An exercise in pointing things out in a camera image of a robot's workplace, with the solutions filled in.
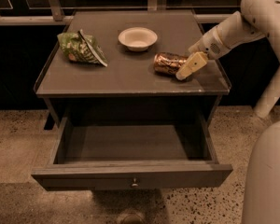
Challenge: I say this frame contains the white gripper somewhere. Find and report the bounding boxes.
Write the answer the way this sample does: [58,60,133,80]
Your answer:
[175,26,231,80]

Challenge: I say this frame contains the orange soda can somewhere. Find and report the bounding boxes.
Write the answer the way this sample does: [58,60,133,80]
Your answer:
[153,52,187,76]

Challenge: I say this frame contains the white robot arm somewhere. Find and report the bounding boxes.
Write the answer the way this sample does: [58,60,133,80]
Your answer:
[175,0,280,118]

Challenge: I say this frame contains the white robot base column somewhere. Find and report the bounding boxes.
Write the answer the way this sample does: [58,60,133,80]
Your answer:
[242,121,280,224]

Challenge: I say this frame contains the grey open top drawer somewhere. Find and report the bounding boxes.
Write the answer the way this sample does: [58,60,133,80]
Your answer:
[32,118,232,190]

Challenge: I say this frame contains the small metal drawer knob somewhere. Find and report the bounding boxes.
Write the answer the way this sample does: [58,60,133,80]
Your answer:
[131,178,139,189]

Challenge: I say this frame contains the white paper bowl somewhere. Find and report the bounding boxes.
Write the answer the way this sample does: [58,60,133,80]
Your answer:
[119,27,158,52]

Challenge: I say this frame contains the grey cabinet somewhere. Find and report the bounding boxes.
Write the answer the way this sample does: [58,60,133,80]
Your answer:
[35,10,231,122]

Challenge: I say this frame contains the green chip bag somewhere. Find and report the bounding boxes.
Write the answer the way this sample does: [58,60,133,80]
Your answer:
[57,29,108,67]

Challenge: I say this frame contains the metal railing frame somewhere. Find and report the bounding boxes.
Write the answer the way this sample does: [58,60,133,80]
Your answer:
[0,0,241,26]

